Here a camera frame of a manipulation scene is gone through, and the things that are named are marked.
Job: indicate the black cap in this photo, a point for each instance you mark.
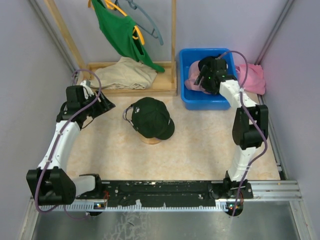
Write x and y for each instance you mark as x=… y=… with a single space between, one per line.
x=208 y=64

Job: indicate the aluminium frame rail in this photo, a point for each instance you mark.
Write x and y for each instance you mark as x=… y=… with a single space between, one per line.
x=263 y=191

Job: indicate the dark green cap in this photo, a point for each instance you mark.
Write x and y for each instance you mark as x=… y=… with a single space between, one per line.
x=151 y=118

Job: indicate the grey-blue hanger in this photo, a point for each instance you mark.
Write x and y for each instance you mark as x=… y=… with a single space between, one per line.
x=142 y=18

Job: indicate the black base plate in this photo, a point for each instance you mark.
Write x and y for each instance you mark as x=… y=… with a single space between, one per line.
x=153 y=194

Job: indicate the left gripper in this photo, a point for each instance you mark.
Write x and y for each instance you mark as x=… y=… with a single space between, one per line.
x=103 y=106

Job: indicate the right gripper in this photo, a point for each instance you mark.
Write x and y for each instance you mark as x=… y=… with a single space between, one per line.
x=203 y=72

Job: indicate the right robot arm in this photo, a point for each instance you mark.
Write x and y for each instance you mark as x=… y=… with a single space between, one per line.
x=250 y=126

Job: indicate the pink cloth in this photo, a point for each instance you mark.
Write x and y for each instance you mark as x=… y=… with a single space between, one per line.
x=255 y=82

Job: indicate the pink cap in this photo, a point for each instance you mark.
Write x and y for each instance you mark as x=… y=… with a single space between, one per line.
x=193 y=74

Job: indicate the beige cloth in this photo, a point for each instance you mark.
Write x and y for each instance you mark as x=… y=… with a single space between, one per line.
x=126 y=74

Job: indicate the purple cap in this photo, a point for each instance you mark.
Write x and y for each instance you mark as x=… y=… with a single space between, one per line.
x=125 y=115

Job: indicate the wooden hat stand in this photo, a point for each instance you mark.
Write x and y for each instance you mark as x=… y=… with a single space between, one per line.
x=149 y=141

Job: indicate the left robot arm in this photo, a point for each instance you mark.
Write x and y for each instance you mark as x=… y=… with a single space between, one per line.
x=49 y=183

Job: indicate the yellow hanger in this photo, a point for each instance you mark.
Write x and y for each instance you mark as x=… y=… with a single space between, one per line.
x=137 y=30

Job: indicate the blue plastic bin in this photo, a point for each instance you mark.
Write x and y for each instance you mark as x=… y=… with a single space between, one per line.
x=197 y=100

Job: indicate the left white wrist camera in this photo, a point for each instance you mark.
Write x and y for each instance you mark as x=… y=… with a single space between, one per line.
x=88 y=93

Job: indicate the green tank top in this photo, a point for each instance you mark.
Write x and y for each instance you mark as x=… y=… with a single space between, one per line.
x=139 y=53

